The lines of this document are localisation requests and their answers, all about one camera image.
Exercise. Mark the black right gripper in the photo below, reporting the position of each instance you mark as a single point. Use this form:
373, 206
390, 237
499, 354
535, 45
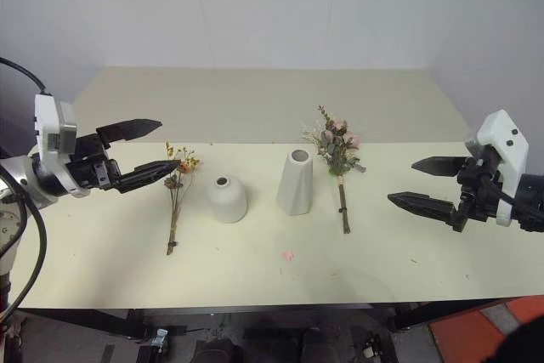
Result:
478, 197

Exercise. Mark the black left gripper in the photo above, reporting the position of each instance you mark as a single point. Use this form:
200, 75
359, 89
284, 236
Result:
87, 167

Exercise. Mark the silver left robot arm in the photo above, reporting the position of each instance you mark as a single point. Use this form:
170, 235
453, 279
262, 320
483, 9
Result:
19, 178

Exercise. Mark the round white ceramic vase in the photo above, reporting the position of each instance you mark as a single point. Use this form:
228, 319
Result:
228, 201

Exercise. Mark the tall faceted white vase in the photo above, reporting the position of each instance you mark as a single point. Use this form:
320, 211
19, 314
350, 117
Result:
296, 186

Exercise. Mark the yellow orange dried flower bunch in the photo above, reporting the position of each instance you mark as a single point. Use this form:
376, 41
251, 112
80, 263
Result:
175, 201

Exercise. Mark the pink flower bouquet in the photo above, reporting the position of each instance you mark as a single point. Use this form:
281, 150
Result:
338, 146

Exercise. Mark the orange floor mat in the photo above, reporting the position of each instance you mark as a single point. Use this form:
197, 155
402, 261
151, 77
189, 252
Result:
472, 329

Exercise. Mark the small pink petal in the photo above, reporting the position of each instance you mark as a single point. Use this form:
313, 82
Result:
288, 256

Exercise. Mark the small white object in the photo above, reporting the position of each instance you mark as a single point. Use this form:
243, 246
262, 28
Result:
368, 351

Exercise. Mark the large dark rounded shape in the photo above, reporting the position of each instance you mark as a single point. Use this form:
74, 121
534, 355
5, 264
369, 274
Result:
525, 342

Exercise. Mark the small white blue packet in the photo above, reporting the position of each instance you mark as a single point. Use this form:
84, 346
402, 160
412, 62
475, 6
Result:
160, 337

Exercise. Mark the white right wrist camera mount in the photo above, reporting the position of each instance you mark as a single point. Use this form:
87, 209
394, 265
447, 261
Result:
503, 133

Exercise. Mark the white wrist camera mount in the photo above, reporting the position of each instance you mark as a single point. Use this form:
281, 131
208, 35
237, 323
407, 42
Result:
46, 120
503, 133

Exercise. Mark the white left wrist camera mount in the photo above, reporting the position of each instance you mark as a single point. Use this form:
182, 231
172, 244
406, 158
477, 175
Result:
46, 120

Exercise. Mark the black table frame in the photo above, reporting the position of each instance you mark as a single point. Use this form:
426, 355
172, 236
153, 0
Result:
106, 322

